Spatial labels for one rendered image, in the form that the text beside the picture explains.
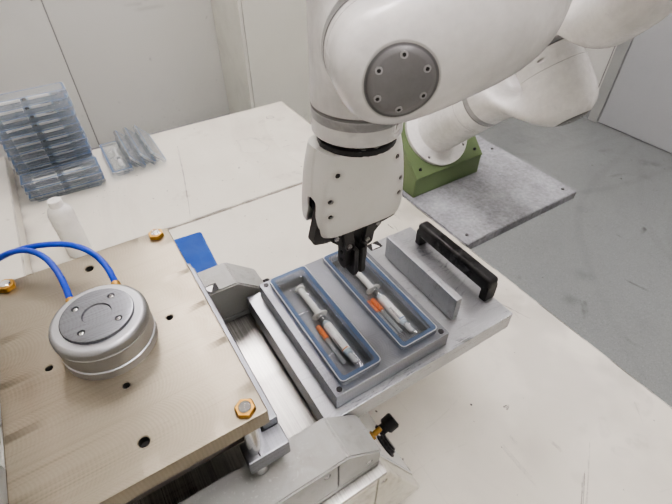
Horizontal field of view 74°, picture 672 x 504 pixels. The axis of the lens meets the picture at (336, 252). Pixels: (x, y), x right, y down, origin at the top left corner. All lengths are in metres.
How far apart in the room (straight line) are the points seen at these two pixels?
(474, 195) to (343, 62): 0.98
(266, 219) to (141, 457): 0.82
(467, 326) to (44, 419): 0.47
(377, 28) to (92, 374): 0.34
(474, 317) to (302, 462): 0.30
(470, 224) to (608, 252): 1.42
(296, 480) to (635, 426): 0.60
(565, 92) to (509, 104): 0.12
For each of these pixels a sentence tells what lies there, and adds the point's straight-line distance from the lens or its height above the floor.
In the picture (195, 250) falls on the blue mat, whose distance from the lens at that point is 1.07.
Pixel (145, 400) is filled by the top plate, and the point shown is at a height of 1.11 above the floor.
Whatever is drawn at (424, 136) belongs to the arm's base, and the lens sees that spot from 1.19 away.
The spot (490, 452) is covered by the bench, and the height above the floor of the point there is 0.75.
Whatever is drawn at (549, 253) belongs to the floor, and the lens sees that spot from 2.35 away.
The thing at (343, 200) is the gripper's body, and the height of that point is 1.19.
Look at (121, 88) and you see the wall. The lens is 2.98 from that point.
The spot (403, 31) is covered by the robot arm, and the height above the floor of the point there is 1.36.
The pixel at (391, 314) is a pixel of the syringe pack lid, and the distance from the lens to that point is 0.57.
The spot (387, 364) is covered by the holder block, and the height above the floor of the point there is 0.99.
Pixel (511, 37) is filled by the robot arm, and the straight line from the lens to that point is 0.31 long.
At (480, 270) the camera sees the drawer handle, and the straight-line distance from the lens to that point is 0.64.
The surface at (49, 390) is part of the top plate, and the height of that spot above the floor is 1.11.
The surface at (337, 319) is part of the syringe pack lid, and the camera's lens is 0.56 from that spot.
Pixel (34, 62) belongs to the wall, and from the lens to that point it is 2.89.
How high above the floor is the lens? 1.44
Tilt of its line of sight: 43 degrees down
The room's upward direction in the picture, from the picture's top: straight up
